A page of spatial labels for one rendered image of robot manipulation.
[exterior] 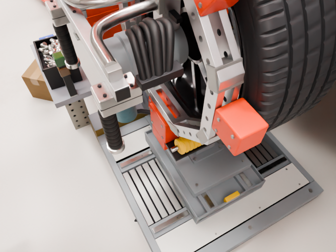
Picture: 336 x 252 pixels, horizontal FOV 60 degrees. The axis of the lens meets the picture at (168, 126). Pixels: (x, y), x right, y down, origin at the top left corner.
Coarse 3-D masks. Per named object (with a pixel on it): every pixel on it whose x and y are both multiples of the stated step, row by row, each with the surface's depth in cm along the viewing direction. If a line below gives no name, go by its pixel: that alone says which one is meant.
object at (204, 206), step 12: (144, 132) 146; (156, 144) 144; (156, 156) 143; (168, 168) 136; (252, 168) 135; (180, 180) 132; (228, 180) 132; (240, 180) 130; (252, 180) 132; (264, 180) 130; (180, 192) 128; (204, 192) 125; (216, 192) 129; (228, 192) 129; (240, 192) 129; (192, 204) 126; (204, 204) 124; (216, 204) 124; (228, 204) 129; (192, 216) 126; (204, 216) 123
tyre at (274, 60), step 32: (256, 0) 51; (288, 0) 52; (320, 0) 55; (256, 32) 53; (288, 32) 54; (320, 32) 58; (256, 64) 57; (288, 64) 57; (320, 64) 61; (256, 96) 61; (288, 96) 62; (320, 96) 71
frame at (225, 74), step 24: (192, 0) 53; (120, 24) 99; (192, 24) 56; (216, 24) 56; (216, 48) 55; (216, 72) 55; (240, 72) 57; (168, 96) 99; (216, 96) 59; (168, 120) 96; (192, 120) 87
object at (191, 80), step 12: (180, 0) 80; (180, 12) 81; (180, 24) 86; (192, 36) 88; (240, 36) 59; (192, 48) 88; (240, 48) 60; (192, 60) 86; (192, 72) 89; (204, 72) 82; (180, 84) 103; (192, 84) 103; (204, 84) 103; (180, 96) 101; (192, 96) 100; (204, 96) 99; (240, 96) 68; (192, 108) 95
